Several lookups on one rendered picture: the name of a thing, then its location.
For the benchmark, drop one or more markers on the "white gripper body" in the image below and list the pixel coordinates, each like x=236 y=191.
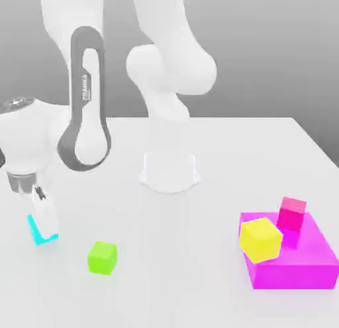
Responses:
x=45 y=216

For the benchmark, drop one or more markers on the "small cyan cube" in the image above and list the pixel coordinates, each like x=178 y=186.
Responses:
x=37 y=236

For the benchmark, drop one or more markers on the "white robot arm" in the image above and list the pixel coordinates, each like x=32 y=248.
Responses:
x=172 y=68

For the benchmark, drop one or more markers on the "small green cube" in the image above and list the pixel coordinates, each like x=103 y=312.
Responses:
x=102 y=257

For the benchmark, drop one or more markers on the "small yellow cube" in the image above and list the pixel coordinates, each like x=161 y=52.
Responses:
x=259 y=239

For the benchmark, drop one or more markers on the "small pink cube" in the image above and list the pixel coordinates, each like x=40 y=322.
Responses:
x=291 y=214

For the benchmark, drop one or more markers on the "large magenta box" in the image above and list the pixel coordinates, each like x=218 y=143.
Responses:
x=299 y=264

